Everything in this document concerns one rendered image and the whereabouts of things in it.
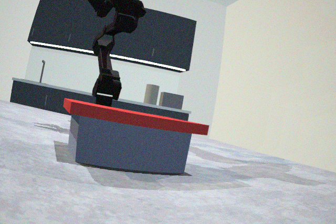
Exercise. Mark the red lid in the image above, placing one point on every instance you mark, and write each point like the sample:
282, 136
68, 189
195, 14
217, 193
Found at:
107, 113

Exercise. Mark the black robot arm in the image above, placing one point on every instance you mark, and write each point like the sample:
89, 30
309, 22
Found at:
108, 81

